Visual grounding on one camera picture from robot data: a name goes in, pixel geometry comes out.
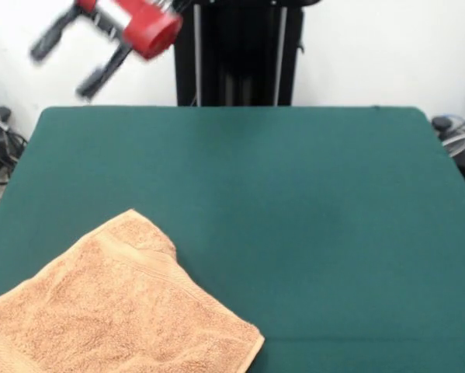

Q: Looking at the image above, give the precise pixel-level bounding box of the dark green tablecloth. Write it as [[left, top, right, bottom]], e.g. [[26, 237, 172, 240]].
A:
[[0, 105, 465, 373]]

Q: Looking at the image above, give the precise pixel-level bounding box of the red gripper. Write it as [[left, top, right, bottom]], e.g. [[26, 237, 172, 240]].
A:
[[29, 0, 183, 101]]

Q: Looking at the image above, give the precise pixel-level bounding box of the small black round device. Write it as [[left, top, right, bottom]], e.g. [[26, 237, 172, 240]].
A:
[[432, 116, 453, 135]]

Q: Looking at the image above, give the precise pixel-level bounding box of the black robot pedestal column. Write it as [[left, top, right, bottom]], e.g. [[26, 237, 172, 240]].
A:
[[172, 0, 307, 106]]

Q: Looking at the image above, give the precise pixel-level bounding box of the tan terry towel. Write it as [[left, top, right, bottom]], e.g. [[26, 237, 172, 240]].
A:
[[0, 208, 266, 373]]

